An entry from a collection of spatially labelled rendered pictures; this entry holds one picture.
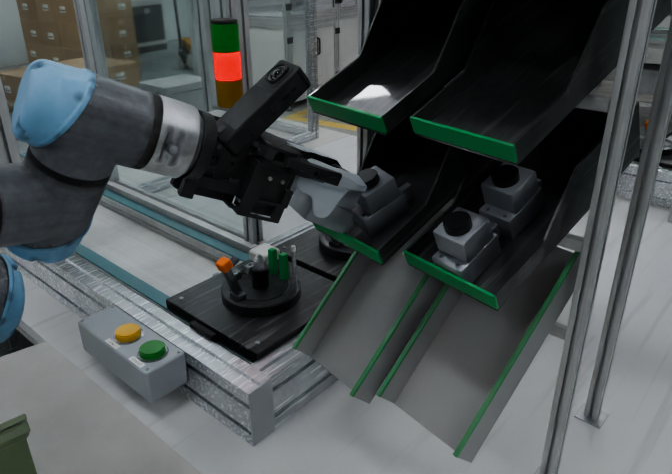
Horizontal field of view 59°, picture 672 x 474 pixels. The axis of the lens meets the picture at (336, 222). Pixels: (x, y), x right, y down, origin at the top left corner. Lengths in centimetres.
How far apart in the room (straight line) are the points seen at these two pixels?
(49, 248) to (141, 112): 16
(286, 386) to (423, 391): 24
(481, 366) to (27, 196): 54
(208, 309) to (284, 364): 20
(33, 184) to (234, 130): 19
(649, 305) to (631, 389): 29
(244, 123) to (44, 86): 18
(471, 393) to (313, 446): 28
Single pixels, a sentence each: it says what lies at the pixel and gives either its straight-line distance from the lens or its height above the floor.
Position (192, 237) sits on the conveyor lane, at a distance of 136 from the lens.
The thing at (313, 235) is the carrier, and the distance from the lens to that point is 127.
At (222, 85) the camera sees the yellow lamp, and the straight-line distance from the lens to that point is 113.
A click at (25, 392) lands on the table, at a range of 115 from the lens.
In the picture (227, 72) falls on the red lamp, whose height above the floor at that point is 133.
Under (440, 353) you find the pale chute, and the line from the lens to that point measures 80.
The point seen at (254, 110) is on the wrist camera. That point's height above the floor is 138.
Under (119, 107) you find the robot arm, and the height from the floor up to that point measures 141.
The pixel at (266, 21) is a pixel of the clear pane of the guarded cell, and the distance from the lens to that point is 239.
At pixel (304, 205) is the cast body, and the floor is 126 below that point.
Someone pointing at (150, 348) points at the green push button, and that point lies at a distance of 97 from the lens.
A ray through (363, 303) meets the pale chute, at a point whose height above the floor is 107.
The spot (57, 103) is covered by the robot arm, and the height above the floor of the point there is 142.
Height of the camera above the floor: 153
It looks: 25 degrees down
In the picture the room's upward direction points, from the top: straight up
